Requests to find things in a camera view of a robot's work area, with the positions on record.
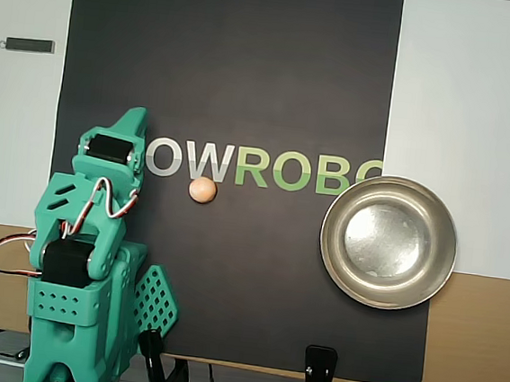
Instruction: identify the tan cork ball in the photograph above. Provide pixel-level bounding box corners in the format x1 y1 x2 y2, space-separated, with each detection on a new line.
187 176 219 206

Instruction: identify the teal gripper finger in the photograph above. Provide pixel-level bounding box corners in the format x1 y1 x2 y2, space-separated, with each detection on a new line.
113 104 153 146

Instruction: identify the black printed mat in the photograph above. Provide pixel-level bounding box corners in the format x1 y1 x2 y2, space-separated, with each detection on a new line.
31 0 461 382

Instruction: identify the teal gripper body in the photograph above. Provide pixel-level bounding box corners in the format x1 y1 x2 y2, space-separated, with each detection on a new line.
69 124 150 191

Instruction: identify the black table clamp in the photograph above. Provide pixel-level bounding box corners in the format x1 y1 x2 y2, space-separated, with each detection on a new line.
134 326 194 382

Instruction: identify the black USB stick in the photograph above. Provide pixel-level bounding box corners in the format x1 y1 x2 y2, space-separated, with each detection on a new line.
0 35 56 56

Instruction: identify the black camera stand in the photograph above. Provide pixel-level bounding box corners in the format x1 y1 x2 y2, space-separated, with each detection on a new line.
300 343 348 382

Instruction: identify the metal bowl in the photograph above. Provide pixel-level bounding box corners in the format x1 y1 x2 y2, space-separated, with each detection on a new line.
313 169 464 316

